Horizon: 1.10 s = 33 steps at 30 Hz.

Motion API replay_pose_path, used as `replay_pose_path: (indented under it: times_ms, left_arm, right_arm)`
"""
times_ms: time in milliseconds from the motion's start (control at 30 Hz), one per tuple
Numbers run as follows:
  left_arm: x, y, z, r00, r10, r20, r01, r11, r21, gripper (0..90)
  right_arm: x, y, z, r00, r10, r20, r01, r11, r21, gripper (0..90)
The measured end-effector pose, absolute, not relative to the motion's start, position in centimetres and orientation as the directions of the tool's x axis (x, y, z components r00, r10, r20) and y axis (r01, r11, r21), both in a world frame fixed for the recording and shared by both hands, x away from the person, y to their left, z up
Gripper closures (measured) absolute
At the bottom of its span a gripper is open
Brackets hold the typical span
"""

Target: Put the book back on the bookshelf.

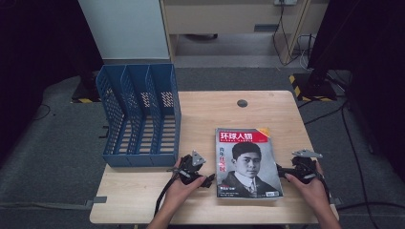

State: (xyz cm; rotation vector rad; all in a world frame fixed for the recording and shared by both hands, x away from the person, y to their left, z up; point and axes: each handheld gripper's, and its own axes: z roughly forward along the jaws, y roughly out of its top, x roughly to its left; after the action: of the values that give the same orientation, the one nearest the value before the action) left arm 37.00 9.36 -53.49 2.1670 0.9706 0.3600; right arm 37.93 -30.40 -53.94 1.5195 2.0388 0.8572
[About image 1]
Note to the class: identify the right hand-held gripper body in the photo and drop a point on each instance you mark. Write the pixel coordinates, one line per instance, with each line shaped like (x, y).
(304, 168)

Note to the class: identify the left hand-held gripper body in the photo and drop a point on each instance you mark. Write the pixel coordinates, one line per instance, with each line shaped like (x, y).
(191, 165)

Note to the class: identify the magazine with portrait cover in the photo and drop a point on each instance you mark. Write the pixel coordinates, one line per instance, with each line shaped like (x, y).
(248, 159)

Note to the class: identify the blue plastic file rack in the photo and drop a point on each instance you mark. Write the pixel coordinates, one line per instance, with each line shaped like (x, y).
(140, 160)

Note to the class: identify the person's right hand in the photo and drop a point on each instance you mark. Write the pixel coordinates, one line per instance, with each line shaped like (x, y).
(315, 194)

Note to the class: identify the person's left hand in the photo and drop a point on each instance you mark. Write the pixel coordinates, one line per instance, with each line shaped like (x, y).
(180, 195)

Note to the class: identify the grey tape strip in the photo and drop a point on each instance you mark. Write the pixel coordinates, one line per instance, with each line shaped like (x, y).
(336, 201)
(100, 199)

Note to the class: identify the dark curtain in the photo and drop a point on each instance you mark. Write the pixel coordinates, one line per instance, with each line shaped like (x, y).
(31, 47)
(382, 63)

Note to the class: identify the white cabinet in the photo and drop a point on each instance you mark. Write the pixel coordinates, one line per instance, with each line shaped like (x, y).
(127, 28)

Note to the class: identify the beige wooden desk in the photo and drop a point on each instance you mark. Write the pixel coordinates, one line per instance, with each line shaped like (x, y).
(223, 16)

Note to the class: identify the white power strip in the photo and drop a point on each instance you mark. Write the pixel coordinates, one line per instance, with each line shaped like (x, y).
(285, 2)

